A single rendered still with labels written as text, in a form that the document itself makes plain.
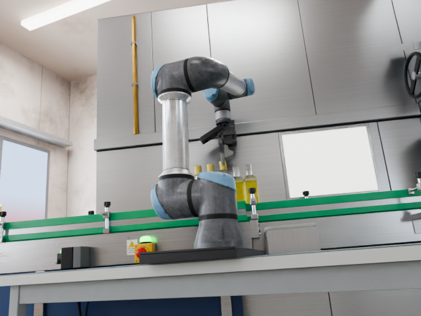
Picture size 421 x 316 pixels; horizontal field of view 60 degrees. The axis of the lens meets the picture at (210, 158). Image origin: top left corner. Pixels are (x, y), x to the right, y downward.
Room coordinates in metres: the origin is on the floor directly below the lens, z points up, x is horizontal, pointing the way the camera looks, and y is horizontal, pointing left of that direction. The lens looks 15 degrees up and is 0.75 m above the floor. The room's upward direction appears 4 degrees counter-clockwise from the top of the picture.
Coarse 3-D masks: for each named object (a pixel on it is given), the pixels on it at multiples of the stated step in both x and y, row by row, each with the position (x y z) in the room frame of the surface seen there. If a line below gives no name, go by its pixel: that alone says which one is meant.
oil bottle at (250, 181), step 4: (248, 176) 1.57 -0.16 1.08; (252, 176) 1.57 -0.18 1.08; (244, 180) 1.57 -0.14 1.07; (248, 180) 1.57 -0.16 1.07; (252, 180) 1.57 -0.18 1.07; (256, 180) 1.57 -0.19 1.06; (244, 184) 1.57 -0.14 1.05; (248, 184) 1.57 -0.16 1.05; (252, 184) 1.57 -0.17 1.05; (256, 184) 1.57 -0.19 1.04; (244, 188) 1.58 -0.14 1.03; (248, 188) 1.57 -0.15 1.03; (256, 188) 1.57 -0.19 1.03; (248, 192) 1.57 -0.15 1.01; (256, 192) 1.57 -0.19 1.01; (248, 196) 1.57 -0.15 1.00; (256, 196) 1.57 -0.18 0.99; (248, 200) 1.57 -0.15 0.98; (256, 200) 1.57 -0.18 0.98
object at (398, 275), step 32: (32, 288) 1.28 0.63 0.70; (64, 288) 1.23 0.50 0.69; (96, 288) 1.19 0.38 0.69; (128, 288) 1.15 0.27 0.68; (160, 288) 1.11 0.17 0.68; (192, 288) 1.07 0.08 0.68; (224, 288) 1.04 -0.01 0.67; (256, 288) 1.01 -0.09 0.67; (288, 288) 0.98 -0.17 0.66; (320, 288) 0.95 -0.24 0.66; (352, 288) 0.92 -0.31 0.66; (384, 288) 0.90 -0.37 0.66; (416, 288) 0.88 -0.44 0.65
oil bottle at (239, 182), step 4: (236, 176) 1.59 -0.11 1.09; (236, 180) 1.58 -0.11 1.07; (240, 180) 1.57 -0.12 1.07; (236, 184) 1.58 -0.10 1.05; (240, 184) 1.57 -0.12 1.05; (236, 188) 1.58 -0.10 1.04; (240, 188) 1.57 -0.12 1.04; (236, 192) 1.58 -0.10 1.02; (240, 192) 1.57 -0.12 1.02; (244, 192) 1.58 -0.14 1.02; (240, 196) 1.57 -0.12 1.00; (244, 196) 1.58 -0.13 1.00; (240, 200) 1.57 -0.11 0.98; (244, 200) 1.57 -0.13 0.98
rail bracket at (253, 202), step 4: (252, 188) 1.44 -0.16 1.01; (252, 192) 1.44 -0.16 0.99; (252, 196) 1.44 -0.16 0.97; (252, 200) 1.39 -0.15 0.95; (252, 204) 1.44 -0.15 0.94; (256, 204) 1.45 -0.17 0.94; (252, 208) 1.44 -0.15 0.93; (252, 212) 1.45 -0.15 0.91; (252, 216) 1.44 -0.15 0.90; (256, 216) 1.44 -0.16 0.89
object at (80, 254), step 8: (64, 248) 1.43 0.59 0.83; (72, 248) 1.43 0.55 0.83; (80, 248) 1.43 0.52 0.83; (88, 248) 1.50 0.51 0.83; (64, 256) 1.43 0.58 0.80; (72, 256) 1.43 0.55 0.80; (80, 256) 1.43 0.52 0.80; (88, 256) 1.50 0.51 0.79; (64, 264) 1.43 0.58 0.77; (72, 264) 1.43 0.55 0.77; (80, 264) 1.43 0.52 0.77; (88, 264) 1.50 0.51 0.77
